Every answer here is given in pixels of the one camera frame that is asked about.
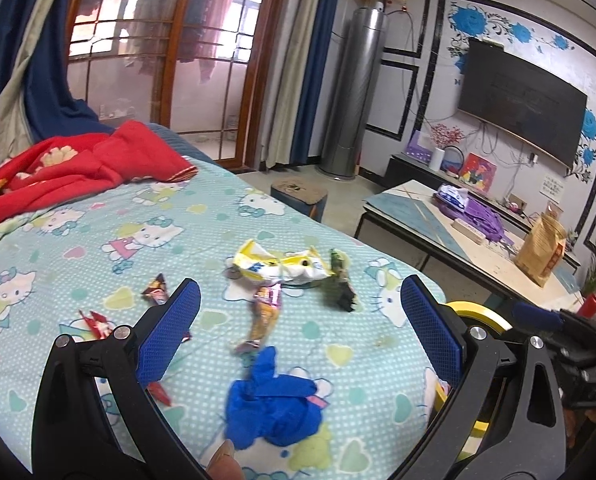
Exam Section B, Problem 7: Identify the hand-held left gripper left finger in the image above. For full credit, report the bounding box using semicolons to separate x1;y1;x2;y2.
32;279;211;480

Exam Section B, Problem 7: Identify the purple plastic bag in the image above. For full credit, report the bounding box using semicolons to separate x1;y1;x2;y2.
435;195;508;244

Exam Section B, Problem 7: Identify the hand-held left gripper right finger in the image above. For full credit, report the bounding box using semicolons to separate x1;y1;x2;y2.
393;275;568;480

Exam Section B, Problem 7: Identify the brown paper bag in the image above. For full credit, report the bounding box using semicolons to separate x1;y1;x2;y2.
515;212;568;287

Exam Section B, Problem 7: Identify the cartoon cat bed sheet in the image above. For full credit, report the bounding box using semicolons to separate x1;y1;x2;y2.
0;160;446;480

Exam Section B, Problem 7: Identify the wooden glass sliding door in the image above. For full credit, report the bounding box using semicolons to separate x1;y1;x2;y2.
65;0;296;171

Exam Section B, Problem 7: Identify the red picture frame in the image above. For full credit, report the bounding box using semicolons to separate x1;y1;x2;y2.
460;152;498;192

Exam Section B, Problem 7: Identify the blue rubber glove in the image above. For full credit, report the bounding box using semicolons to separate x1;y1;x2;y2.
225;346;325;451

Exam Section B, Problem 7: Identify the black bin with yellow rim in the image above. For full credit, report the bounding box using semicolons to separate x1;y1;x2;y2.
430;300;511;461

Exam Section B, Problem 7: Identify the person's left hand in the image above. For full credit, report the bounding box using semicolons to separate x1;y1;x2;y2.
207;439;243;480

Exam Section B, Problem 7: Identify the blue curtain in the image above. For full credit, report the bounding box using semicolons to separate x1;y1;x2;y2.
0;0;114;161
290;0;346;166

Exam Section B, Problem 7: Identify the wall-mounted television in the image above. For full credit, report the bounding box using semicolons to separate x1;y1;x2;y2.
458;37;589;170

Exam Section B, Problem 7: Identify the beige curtain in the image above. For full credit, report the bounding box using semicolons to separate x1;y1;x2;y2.
263;0;323;168
0;0;79;161

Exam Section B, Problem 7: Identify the white and blue tissue pack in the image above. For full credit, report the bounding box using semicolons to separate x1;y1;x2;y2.
437;184;471;211

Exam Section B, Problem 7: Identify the white vase with pink flowers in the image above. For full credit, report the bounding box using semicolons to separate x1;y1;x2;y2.
428;124;464;171

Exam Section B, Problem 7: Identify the small red candy wrapper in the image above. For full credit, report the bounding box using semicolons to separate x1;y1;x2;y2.
145;380;173;406

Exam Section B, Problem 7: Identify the purple snack wrapper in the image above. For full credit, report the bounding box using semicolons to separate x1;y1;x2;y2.
235;282;283;356

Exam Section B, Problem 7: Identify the small square stool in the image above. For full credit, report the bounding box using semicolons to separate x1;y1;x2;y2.
270;178;329;223

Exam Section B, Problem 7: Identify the grey tower air conditioner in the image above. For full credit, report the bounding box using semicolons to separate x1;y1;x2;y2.
319;5;386;179

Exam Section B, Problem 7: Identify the dark television cabinet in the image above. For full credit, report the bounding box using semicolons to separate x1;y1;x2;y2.
385;152;583;268

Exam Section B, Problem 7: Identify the red floral blanket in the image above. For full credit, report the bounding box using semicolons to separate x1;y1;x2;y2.
0;120;199;233

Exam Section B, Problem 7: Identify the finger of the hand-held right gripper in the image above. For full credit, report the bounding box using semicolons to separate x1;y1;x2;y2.
510;303;566;333

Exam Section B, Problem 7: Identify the round black-framed ornament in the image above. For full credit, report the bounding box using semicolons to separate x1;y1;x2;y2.
443;145;464;177

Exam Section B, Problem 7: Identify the yellow and white packet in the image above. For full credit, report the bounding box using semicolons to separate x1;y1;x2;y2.
234;239;329;287

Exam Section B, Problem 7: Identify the red and white candy wrapper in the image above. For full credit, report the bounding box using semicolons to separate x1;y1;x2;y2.
78;309;114;338

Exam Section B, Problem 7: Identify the white power strip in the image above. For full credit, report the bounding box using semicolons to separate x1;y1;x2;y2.
450;218;486;243

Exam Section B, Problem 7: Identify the marble-top coffee table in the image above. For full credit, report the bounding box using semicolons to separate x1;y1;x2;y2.
354;179;578;311

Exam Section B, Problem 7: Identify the brown candy wrapper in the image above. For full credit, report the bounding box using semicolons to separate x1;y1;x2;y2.
143;274;171;306

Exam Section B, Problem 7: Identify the dark wrapper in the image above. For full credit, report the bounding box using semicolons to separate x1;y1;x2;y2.
323;249;359;313

